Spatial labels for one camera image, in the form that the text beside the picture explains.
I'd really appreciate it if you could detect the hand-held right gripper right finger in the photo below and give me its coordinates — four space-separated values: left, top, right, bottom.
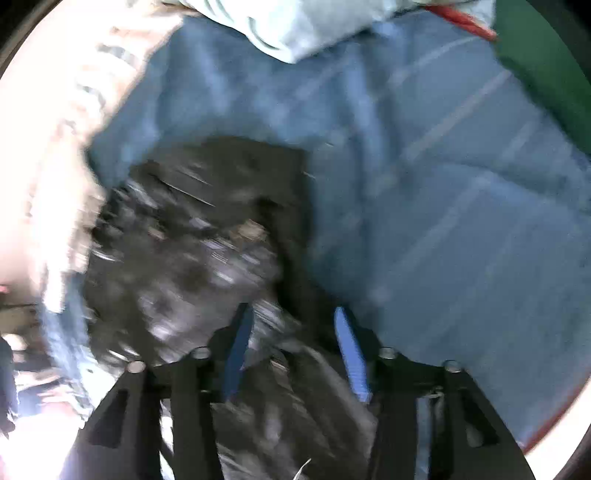
333 306 539 480

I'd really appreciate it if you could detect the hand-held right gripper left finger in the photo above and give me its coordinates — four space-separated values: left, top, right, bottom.
69 303 255 480

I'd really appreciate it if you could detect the dark patterned garment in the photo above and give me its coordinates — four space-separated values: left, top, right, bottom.
83 135 380 480

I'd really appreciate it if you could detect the blue striped bed sheet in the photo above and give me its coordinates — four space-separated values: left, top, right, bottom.
37 14 591 455

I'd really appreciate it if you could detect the white patterned cloth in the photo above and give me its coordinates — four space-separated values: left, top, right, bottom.
0 0 195 315

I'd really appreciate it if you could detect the light blue cloth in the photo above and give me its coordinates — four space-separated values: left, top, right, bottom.
178 0 497 64

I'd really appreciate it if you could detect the green cloth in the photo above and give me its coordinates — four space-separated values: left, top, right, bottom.
493 0 591 155

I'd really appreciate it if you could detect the red cloth edge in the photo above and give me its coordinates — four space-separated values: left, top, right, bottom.
424 4 499 43

